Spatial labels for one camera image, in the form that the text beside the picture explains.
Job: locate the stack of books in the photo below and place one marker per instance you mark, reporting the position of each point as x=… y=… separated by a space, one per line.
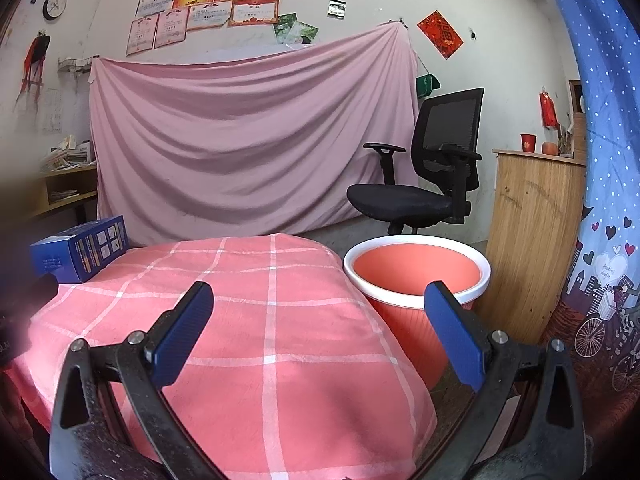
x=65 y=155

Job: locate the blue printed curtain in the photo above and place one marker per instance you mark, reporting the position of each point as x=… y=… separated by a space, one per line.
x=610 y=160

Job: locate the round wall clock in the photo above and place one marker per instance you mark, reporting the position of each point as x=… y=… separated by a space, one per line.
x=54 y=5

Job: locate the blue cardboard box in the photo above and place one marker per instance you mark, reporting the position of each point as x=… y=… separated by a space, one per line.
x=85 y=250

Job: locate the small wall card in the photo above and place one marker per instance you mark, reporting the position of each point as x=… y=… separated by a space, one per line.
x=336 y=7

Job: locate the white wall paper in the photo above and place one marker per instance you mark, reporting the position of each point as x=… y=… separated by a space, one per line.
x=51 y=110

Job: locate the green hanging bag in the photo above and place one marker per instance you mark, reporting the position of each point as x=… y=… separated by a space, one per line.
x=426 y=86

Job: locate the wooden cabinet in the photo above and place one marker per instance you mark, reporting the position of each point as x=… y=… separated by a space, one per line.
x=535 y=230

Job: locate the green wall photo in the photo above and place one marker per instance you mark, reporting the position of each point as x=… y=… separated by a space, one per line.
x=306 y=35
x=284 y=27

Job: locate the pink hanging sheet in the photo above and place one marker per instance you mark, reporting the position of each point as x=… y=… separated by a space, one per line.
x=240 y=150

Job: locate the pink checked blanket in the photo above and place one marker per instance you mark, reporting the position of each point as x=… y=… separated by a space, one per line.
x=270 y=350

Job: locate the red wall ornament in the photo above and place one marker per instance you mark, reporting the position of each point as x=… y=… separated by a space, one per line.
x=34 y=55

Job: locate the group of wall certificates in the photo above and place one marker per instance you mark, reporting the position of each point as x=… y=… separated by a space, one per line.
x=210 y=5

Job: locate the red wall poster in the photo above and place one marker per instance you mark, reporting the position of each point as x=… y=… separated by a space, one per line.
x=440 y=34

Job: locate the black office chair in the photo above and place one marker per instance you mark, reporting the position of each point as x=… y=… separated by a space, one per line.
x=450 y=125

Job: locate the wooden shelf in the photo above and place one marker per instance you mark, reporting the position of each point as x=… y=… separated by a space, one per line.
x=55 y=177

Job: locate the papers in shelf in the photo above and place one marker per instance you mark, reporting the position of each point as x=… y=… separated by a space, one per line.
x=64 y=195

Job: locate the orange fruit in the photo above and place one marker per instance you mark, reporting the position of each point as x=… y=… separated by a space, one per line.
x=549 y=148

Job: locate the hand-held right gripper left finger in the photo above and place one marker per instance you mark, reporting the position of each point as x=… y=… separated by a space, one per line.
x=185 y=325

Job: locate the red cup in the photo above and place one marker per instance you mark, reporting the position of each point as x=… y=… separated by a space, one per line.
x=527 y=142

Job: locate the orange trash bin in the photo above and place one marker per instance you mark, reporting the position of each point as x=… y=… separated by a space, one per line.
x=410 y=270

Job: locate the wooden door frame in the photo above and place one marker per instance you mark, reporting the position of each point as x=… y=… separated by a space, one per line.
x=574 y=95

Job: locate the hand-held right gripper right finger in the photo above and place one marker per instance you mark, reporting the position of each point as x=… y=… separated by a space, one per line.
x=452 y=332

